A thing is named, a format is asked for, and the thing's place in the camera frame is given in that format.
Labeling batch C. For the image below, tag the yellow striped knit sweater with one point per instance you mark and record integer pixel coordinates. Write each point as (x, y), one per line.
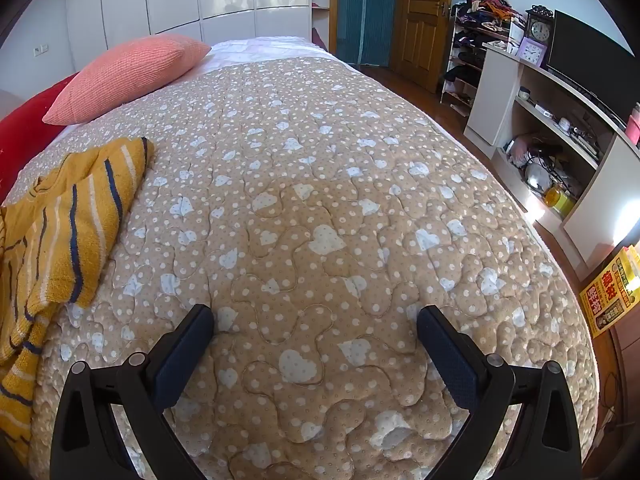
(54, 244)

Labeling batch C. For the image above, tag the shoe rack with clothes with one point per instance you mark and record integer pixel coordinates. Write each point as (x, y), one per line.
(474, 25)

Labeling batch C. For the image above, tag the yellow printed box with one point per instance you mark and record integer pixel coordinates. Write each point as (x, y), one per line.
(613, 292)

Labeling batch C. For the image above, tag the white shelf cabinet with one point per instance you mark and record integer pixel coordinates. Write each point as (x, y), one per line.
(574, 172)

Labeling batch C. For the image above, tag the red embroidered pillow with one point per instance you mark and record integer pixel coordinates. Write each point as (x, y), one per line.
(23, 134)

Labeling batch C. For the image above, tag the beige heart pattern quilt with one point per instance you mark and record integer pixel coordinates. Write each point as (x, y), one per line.
(316, 213)

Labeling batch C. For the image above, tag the black television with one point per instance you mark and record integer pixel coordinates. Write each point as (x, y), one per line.
(595, 64)

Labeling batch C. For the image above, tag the pink knit pillow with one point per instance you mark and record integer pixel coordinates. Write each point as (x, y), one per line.
(123, 74)

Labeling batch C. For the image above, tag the purple square clock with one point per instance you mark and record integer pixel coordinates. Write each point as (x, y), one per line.
(531, 51)

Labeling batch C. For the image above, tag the dark ornate clock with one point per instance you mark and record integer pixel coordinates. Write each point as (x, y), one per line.
(539, 24)

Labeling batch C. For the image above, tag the white glossy wardrobe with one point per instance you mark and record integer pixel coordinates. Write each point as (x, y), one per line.
(96, 25)

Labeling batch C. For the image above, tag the teal curtain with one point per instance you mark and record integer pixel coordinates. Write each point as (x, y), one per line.
(365, 31)

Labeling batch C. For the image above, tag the wooden door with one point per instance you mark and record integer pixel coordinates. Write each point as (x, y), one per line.
(419, 41)

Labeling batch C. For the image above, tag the wall power socket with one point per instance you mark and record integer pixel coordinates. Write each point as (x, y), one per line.
(40, 50)

